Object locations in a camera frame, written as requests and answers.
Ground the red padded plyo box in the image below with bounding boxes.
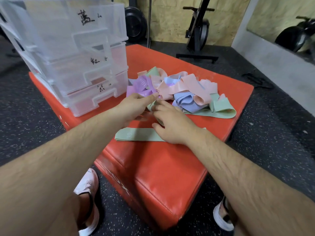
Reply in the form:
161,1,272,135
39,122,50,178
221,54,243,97
29,44,254,231

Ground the metal pole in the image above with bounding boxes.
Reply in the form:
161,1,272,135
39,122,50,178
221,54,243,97
147,0,153,49

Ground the black weight plate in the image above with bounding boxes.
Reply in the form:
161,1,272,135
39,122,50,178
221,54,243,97
124,7,148,43

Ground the clear plastic drawer cabinet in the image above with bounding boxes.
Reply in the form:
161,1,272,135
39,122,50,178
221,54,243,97
0,0,129,117

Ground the person's right hand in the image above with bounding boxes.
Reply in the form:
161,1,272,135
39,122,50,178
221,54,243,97
151,99,202,146

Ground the person's white sandal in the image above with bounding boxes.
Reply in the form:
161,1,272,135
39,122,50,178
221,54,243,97
213,196,236,232
73,168,100,236

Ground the person's left leg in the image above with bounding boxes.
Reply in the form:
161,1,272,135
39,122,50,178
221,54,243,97
47,193,95,236

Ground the pile of pastel resistance bands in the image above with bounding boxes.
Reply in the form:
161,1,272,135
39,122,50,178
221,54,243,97
126,67,237,119

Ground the clear plastic drawer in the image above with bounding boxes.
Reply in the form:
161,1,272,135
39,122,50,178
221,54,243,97
45,42,128,94
66,69,129,117
23,0,126,60

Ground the person's left hand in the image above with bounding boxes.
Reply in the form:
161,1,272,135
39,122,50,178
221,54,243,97
115,92,159,127

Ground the green resistance band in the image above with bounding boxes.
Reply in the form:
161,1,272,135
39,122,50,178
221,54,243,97
146,100,165,127
115,127,166,142

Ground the person's right forearm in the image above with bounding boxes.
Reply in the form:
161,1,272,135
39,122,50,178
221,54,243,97
187,130,315,236

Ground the wall mirror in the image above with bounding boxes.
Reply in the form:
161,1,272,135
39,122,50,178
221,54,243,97
247,0,315,63

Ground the folded green resistance band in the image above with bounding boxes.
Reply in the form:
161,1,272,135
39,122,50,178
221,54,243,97
115,127,166,142

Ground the black strap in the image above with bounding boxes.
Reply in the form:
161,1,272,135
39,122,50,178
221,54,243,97
241,73,275,90

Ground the person's left forearm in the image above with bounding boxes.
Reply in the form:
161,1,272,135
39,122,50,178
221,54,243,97
0,108,124,236

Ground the person's right white sandal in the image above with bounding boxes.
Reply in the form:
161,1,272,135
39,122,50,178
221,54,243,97
213,196,236,232

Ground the black exercise bike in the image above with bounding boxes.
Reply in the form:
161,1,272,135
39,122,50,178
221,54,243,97
176,0,219,64

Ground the person's left white sandal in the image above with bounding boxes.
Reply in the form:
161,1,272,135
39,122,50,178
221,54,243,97
73,168,100,236

